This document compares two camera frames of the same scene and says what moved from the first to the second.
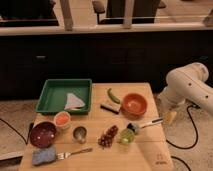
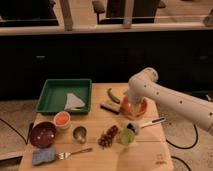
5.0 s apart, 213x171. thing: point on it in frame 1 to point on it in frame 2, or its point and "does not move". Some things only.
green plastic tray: (53, 98) does not move
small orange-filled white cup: (62, 120) does not move
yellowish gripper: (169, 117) to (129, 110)
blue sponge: (41, 156) does not move
